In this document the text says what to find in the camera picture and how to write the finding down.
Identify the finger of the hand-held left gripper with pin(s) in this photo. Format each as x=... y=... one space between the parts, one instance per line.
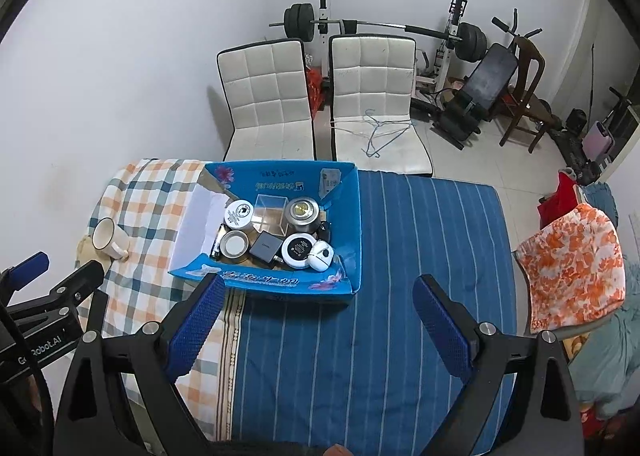
x=75 y=286
x=31 y=266

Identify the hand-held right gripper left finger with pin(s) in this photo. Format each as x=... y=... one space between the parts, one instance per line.
x=197 y=323

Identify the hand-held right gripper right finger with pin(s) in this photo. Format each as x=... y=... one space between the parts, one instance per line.
x=445 y=326

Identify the white cream jar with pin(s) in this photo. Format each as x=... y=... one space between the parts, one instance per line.
x=238 y=214

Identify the white compact with black centre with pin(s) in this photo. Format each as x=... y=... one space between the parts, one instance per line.
x=299 y=250

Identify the blue cardboard box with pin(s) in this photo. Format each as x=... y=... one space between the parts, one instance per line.
x=345 y=216

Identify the beige coaster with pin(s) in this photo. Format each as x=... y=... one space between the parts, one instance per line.
x=86 y=251

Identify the white mug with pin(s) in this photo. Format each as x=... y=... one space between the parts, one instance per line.
x=107 y=236

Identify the blue striped sheet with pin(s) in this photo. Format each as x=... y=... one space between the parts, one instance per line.
x=375 y=346

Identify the slim black object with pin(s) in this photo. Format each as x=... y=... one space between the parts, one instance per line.
x=218 y=242

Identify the round tin with white lid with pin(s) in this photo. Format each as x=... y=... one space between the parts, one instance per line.
x=235 y=245

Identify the dark grey square box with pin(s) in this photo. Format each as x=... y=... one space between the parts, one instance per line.
x=265 y=248

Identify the plaid cloth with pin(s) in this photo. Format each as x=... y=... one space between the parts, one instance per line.
x=150 y=196

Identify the clear plastic box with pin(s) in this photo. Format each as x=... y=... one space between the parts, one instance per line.
x=270 y=210

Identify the white earbuds case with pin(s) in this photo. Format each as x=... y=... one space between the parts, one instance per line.
x=321 y=256

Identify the orange floral cloth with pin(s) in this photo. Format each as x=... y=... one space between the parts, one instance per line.
x=575 y=266

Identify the silver round push light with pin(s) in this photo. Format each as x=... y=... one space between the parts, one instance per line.
x=302 y=214

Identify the small black object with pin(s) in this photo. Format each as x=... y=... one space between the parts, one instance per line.
x=324 y=232

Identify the light teal cloth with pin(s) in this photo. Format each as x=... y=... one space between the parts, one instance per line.
x=605 y=356

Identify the red cloth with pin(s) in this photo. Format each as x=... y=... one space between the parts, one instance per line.
x=556 y=201

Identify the blue grey cloth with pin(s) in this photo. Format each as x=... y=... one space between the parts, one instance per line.
x=600 y=201

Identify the black kick scooter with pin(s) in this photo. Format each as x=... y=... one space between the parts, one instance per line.
x=570 y=145

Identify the white padded chair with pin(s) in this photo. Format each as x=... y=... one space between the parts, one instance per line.
x=265 y=95
x=372 y=80

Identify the pink suitcase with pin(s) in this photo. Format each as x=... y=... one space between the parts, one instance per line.
x=597 y=141

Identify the black bag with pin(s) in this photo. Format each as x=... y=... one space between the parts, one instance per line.
x=576 y=119

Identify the black weight bench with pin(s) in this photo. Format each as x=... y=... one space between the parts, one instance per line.
x=487 y=80

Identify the brown wooden chair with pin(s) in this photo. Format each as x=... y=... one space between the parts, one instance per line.
x=530 y=85

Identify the red bag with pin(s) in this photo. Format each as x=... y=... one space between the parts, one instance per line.
x=314 y=83

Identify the barbell with black plates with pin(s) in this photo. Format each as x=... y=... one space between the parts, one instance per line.
x=470 y=40

